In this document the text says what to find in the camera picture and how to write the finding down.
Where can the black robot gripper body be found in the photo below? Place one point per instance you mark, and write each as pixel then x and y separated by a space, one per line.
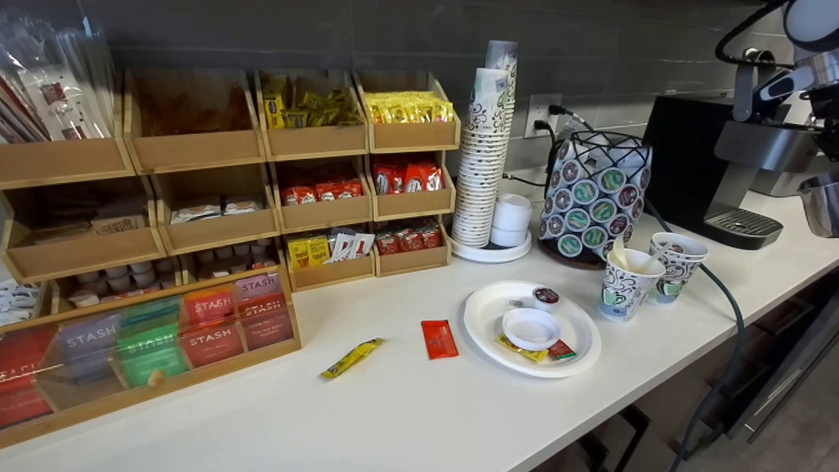
pixel 826 113

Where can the metal cup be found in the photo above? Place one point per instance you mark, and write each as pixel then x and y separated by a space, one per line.
pixel 821 202

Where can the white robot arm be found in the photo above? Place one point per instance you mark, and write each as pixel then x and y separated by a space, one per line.
pixel 813 29

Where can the black coffee machine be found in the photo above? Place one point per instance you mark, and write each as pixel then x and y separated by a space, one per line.
pixel 710 152

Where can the patterned paper cup right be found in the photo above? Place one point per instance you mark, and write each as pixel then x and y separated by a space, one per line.
pixel 681 255

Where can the patterned paper cup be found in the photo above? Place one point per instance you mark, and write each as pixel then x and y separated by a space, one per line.
pixel 627 282
pixel 681 255

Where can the patterned paper cup left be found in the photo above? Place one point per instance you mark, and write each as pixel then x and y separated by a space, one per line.
pixel 627 282

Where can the small k-cup on plate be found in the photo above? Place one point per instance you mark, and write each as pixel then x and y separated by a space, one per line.
pixel 546 297

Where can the white cup lid on plate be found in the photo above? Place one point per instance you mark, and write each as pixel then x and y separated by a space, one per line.
pixel 532 329

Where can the stack of white lids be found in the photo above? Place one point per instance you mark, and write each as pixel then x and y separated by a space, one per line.
pixel 509 221

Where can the tall stack of paper cups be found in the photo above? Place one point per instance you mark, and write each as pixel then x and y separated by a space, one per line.
pixel 486 143

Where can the white round plate under cups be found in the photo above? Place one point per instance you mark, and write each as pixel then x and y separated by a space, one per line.
pixel 491 255

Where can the yellow packet on plate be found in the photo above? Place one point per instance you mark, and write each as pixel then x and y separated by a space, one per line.
pixel 534 357

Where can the white paper plate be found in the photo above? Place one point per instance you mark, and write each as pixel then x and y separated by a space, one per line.
pixel 575 352

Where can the red sauce packet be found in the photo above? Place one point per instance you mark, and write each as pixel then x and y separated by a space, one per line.
pixel 438 339

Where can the wooden condiment shelf rack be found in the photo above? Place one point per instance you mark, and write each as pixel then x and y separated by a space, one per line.
pixel 205 159

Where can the yellow stick packet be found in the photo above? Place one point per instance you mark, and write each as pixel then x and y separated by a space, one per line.
pixel 353 357

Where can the clear plastic bag of packets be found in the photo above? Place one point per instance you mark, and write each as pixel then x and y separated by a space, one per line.
pixel 57 84

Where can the wooden tea box organizer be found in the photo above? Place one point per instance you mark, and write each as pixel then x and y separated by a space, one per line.
pixel 69 369

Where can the wire k-cup carousel holder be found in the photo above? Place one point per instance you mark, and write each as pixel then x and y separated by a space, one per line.
pixel 593 194

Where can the wall power outlet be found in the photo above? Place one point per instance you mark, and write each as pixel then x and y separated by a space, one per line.
pixel 539 112

